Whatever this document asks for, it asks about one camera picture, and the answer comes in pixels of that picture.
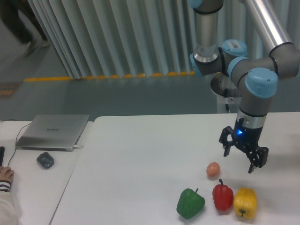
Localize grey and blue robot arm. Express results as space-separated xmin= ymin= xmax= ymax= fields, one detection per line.
xmin=189 ymin=0 xmax=300 ymax=172

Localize silver laptop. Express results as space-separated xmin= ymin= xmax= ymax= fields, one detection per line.
xmin=15 ymin=114 xmax=89 ymax=151

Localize white sleeved forearm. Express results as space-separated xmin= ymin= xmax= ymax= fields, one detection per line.
xmin=0 ymin=180 xmax=18 ymax=225

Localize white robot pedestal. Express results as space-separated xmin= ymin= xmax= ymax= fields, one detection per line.
xmin=210 ymin=72 xmax=241 ymax=113

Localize person's legs in background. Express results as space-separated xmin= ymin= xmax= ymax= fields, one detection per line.
xmin=0 ymin=0 xmax=50 ymax=56

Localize white usb plug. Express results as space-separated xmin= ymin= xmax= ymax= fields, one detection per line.
xmin=74 ymin=145 xmax=83 ymax=149

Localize yellow bell pepper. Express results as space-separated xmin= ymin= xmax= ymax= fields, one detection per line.
xmin=233 ymin=187 xmax=257 ymax=219

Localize black cable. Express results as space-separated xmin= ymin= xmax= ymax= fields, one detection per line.
xmin=0 ymin=120 xmax=33 ymax=167

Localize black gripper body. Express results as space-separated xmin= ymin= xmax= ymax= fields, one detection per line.
xmin=231 ymin=118 xmax=264 ymax=154

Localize person's hand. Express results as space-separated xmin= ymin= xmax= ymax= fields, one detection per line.
xmin=0 ymin=166 xmax=15 ymax=183

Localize green bell pepper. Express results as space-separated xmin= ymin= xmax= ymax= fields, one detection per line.
xmin=176 ymin=188 xmax=205 ymax=219

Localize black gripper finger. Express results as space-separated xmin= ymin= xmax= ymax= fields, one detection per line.
xmin=219 ymin=126 xmax=235 ymax=157
xmin=246 ymin=146 xmax=269 ymax=173

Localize red bell pepper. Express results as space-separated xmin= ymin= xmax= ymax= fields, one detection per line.
xmin=212 ymin=179 xmax=234 ymax=211

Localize brown egg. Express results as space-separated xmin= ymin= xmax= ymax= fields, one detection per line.
xmin=206 ymin=162 xmax=220 ymax=177

